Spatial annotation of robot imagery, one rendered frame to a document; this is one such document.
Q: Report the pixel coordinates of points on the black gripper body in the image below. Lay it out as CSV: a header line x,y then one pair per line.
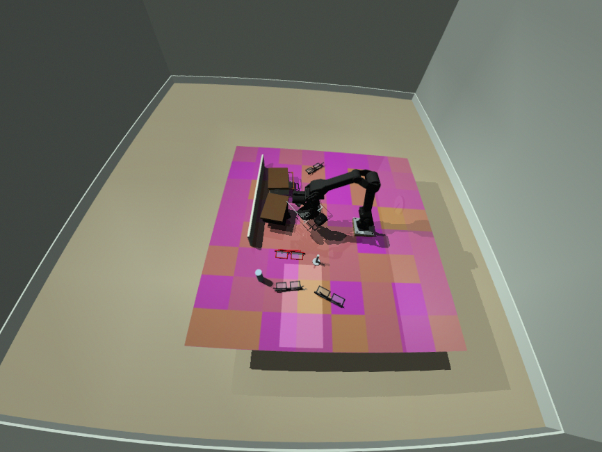
x,y
319,219

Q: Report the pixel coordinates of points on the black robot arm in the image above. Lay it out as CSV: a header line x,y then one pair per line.
x,y
317,188

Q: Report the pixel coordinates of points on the black-framed clear glasses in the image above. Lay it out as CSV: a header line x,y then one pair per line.
x,y
324,293

